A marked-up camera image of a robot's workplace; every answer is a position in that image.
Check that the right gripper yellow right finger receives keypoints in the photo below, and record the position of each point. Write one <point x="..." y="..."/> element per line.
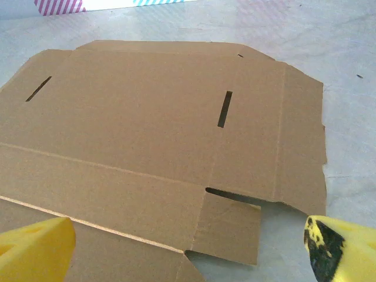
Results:
<point x="352" y="255"/>

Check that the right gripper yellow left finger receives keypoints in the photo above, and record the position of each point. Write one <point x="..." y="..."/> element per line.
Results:
<point x="32" y="252"/>

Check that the brown cardboard paper box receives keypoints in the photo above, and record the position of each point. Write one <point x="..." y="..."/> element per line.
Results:
<point x="141" y="123"/>

